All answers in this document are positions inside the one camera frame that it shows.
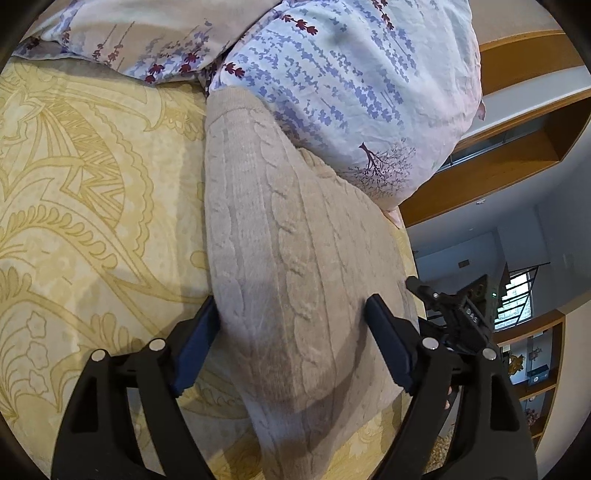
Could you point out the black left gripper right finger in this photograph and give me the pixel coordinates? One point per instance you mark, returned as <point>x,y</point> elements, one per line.
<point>465,420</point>

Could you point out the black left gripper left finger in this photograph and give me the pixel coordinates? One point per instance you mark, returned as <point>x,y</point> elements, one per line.
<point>96,439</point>

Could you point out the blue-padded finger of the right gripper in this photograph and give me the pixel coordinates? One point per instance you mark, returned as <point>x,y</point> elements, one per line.
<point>421,290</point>

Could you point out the beige cable knit sweater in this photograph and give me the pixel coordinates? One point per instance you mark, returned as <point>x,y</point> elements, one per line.
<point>294,253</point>

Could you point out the person's right hand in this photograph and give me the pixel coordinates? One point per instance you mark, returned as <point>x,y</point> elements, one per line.
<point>449,398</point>

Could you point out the window with bars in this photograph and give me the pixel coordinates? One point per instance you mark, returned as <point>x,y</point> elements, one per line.
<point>516,304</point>

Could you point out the wooden display shelf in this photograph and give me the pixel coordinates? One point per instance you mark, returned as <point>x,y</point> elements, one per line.
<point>534,352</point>

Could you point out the yellow orange patterned bedspread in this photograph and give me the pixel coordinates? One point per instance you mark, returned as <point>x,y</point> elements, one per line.
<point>102,228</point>

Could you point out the floral pillow blue side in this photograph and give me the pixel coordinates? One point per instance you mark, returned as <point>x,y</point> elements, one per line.
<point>382,91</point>

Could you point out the wooden headboard shelf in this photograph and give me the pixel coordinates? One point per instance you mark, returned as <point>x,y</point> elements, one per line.
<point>537,94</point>

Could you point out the floral pink pillow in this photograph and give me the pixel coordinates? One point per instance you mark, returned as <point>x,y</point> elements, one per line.
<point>152,41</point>

